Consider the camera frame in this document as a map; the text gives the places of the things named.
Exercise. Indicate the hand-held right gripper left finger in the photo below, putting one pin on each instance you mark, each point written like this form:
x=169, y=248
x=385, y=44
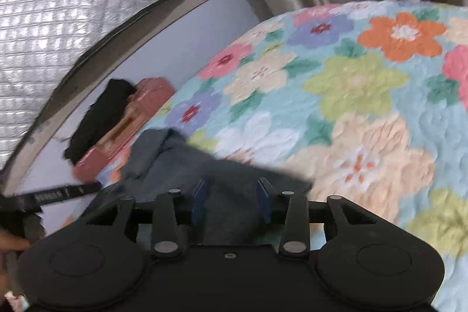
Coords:
x=200, y=204

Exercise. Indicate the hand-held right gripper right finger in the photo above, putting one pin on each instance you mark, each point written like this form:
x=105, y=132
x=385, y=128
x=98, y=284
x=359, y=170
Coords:
x=264, y=202

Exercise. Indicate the dark grey shirt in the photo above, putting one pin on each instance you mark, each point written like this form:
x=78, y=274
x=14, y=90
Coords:
x=226, y=180

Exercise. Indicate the silver quilted window cover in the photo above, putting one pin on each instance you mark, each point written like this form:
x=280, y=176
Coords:
x=55, y=5

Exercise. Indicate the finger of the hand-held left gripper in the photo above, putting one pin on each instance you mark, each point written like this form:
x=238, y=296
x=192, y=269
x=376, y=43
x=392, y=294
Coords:
x=58, y=195

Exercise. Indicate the floral quilted bedspread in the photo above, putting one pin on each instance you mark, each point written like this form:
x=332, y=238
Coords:
x=365, y=96

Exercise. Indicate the black folded clothes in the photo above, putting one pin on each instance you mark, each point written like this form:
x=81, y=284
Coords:
x=98, y=122

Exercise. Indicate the person's left hand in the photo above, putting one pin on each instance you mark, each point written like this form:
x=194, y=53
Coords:
x=12, y=242

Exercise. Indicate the pink suitcase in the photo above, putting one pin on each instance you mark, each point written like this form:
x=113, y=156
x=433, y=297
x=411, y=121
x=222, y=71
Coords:
x=148, y=96

